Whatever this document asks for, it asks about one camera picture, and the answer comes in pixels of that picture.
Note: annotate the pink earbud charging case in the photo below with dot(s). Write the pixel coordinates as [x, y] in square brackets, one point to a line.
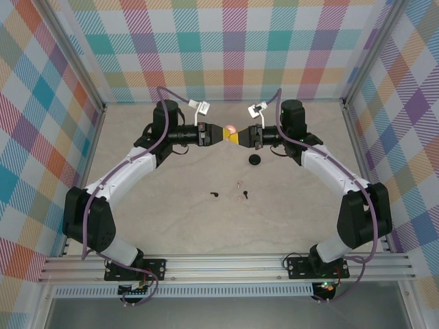
[232, 128]

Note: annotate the black earbud charging case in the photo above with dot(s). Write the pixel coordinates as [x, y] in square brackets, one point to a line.
[254, 160]

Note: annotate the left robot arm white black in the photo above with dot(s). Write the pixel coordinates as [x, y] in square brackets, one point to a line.
[99, 226]

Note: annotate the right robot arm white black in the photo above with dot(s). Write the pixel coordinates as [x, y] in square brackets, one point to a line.
[356, 222]

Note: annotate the grey metal panel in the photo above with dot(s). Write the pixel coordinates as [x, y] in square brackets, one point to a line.
[223, 313]

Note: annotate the white right camera bracket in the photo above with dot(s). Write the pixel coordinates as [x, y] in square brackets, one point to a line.
[262, 121]

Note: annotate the white camera bracket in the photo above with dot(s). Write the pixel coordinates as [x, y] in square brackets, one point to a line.
[262, 121]
[196, 118]

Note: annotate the white left camera bracket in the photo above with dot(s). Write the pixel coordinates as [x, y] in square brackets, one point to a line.
[196, 118]

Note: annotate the aluminium side frame rail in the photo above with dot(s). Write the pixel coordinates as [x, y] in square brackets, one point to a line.
[92, 144]
[363, 154]

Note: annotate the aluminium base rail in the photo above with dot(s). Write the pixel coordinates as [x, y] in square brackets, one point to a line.
[223, 269]

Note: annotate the aluminium corner post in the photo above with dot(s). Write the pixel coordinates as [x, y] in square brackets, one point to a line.
[73, 55]
[372, 55]

